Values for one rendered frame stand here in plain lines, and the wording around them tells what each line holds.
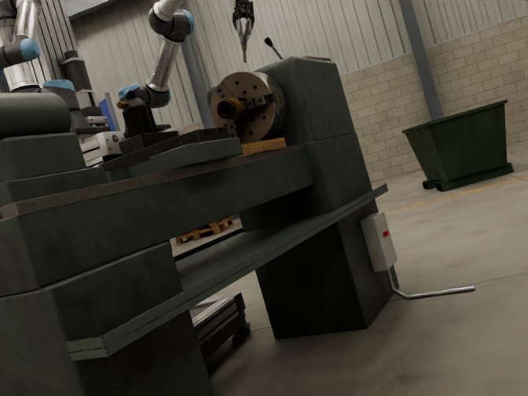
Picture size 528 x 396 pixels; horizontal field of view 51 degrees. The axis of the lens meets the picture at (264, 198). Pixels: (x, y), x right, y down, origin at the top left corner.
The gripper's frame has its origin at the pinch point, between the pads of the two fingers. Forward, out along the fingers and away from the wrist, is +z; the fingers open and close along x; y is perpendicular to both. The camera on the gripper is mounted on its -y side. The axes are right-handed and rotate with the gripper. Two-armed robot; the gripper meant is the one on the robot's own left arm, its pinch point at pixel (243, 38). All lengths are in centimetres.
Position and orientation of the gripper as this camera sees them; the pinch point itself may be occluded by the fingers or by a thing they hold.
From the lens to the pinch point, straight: 244.1
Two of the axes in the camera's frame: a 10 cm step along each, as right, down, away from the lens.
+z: 0.4, 9.9, 1.6
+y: 1.4, 1.6, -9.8
